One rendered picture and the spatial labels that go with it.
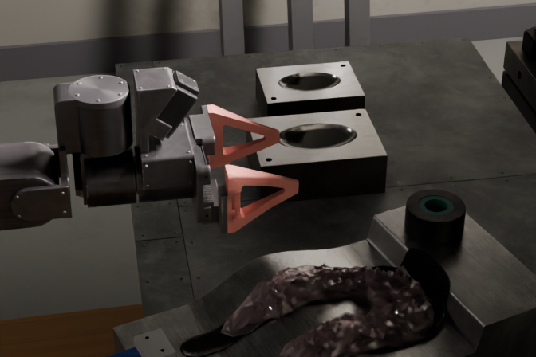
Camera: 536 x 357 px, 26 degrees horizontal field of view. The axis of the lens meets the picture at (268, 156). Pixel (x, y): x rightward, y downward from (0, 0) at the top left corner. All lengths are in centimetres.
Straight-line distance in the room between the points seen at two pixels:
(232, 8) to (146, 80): 222
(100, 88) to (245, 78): 108
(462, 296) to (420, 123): 62
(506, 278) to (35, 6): 257
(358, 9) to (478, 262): 186
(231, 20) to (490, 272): 193
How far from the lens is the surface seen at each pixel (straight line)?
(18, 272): 304
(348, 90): 201
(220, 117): 119
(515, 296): 149
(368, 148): 183
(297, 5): 322
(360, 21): 333
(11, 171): 112
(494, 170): 193
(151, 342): 144
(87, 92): 110
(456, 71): 222
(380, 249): 160
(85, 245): 311
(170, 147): 112
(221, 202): 110
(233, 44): 334
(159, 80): 110
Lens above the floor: 182
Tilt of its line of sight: 32 degrees down
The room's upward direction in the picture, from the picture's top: straight up
